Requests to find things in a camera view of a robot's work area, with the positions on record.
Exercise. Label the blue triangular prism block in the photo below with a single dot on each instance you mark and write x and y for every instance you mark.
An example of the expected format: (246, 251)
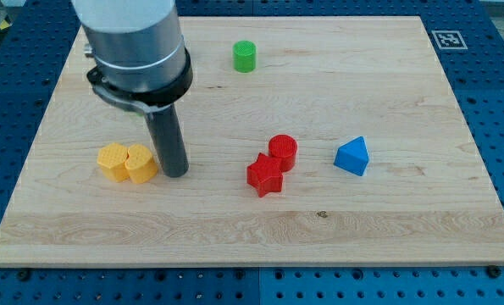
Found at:
(352, 156)

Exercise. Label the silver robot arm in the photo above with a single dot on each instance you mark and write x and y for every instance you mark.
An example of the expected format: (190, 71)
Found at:
(141, 60)

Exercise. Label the red star block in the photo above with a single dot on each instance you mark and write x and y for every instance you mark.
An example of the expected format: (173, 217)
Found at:
(265, 175)

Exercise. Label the red cylinder block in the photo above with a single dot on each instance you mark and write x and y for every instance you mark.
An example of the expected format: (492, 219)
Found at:
(284, 147)

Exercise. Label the green cylinder block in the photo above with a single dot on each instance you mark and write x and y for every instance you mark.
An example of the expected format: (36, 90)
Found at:
(244, 56)

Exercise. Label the white fiducial marker tag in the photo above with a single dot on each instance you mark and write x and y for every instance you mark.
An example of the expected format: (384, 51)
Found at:
(449, 40)

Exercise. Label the yellow heart block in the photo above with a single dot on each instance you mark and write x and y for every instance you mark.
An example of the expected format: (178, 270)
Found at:
(140, 164)

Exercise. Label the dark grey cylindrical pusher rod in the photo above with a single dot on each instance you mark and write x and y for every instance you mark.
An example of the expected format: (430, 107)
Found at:
(164, 128)

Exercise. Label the yellow hexagon block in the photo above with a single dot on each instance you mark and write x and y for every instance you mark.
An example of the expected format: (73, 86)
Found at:
(111, 161)

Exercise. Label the light wooden board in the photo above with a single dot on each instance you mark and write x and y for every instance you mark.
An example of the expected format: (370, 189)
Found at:
(425, 198)

